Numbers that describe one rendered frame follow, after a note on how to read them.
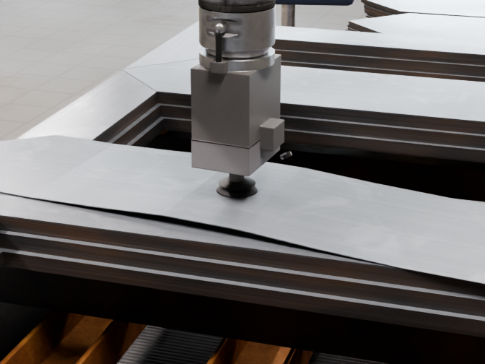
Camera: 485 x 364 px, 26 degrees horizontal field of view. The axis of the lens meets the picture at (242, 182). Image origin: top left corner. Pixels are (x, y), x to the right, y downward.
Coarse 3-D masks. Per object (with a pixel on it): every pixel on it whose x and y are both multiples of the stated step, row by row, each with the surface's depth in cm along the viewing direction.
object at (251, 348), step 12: (228, 348) 111; (240, 348) 116; (252, 348) 117; (264, 348) 117; (276, 348) 117; (288, 348) 117; (216, 360) 107; (228, 360) 111; (240, 360) 115; (252, 360) 115; (264, 360) 115; (276, 360) 115; (288, 360) 106; (300, 360) 111
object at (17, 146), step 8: (40, 136) 127; (48, 136) 127; (0, 144) 125; (8, 144) 125; (16, 144) 125; (24, 144) 125; (32, 144) 125; (0, 152) 122; (8, 152) 122; (16, 152) 122; (0, 160) 120; (8, 160) 120
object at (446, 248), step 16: (448, 208) 107; (464, 208) 107; (480, 208) 107; (432, 224) 103; (448, 224) 103; (464, 224) 103; (480, 224) 103; (432, 240) 100; (448, 240) 100; (464, 240) 100; (480, 240) 100; (416, 256) 97; (432, 256) 97; (448, 256) 97; (464, 256) 97; (480, 256) 97; (432, 272) 94; (448, 272) 94; (464, 272) 94; (480, 272) 94
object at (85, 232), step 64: (320, 64) 171; (384, 64) 168; (448, 64) 165; (128, 128) 136; (320, 128) 139; (384, 128) 137; (448, 128) 135; (0, 256) 105; (64, 256) 104; (128, 256) 102; (192, 256) 101; (256, 256) 98; (320, 256) 97; (384, 320) 95; (448, 320) 93
